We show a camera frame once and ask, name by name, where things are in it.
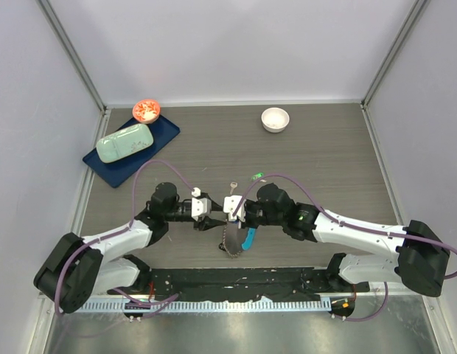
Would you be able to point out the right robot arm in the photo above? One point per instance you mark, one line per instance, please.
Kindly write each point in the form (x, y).
(412, 255)

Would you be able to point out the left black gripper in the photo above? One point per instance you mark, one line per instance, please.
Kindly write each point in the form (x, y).
(206, 223)

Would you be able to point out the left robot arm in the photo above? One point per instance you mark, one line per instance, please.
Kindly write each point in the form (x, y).
(80, 267)

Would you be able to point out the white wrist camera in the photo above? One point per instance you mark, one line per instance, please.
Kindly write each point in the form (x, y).
(200, 204)
(234, 207)

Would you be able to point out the white slotted cable duct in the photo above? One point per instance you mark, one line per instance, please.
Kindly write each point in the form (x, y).
(123, 305)

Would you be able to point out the red patterned bowl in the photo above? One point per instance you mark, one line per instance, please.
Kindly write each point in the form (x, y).
(146, 111)

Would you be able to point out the white ceramic bowl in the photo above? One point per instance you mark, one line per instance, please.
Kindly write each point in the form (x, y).
(275, 120)

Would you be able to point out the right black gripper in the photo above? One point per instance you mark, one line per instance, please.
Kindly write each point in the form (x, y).
(247, 223)

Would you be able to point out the green tagged key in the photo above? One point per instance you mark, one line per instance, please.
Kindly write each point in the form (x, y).
(258, 176)

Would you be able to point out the large keyring with blue handle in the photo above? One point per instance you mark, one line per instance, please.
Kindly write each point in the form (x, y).
(236, 240)

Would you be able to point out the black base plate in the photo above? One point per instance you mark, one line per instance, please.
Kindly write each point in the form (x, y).
(243, 284)

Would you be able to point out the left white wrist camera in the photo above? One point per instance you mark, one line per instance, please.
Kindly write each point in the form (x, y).
(200, 204)

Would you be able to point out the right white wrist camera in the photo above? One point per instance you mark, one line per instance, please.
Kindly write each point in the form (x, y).
(234, 207)

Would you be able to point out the dark blue tray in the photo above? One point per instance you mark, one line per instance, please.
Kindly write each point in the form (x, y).
(115, 173)

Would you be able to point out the pale green oblong dish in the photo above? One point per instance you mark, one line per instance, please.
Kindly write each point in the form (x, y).
(124, 142)

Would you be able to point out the plain silver key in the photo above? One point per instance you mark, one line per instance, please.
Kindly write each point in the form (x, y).
(233, 186)

